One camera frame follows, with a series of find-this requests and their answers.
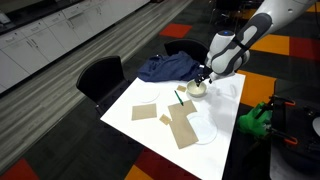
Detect black chair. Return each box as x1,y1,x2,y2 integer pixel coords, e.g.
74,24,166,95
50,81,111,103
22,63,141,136
75,55,132,114
163,38,210,66

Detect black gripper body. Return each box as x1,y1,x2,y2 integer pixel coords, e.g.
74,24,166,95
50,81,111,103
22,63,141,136
195,67,215,81

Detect blue crumpled cloth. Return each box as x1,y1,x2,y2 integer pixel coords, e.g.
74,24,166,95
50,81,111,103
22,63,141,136
137,50,205,83

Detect green pen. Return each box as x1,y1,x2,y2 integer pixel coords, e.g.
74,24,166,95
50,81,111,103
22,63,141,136
173,89,185,107

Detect orange black clamp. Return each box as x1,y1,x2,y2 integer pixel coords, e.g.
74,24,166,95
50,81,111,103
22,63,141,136
269,127,299,147
255,94,297,120

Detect square tan cardboard sheet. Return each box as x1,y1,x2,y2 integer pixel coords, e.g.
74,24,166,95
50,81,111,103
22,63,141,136
131,102,158,122

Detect large tan cardboard sheet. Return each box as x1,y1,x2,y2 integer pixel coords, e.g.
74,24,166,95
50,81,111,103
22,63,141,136
167,99,198,120

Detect long tan cardboard sheet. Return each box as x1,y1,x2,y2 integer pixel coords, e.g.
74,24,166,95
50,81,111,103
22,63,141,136
168,115,200,150

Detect white cabinets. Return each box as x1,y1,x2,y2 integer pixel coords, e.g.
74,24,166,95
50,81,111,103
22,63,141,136
0,0,152,95

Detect white flat plate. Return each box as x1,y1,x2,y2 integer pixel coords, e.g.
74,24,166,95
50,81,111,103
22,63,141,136
186,114,219,146
135,85,161,104

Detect cream ceramic bowl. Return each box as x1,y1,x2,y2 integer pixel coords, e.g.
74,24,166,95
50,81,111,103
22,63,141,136
186,80,208,99

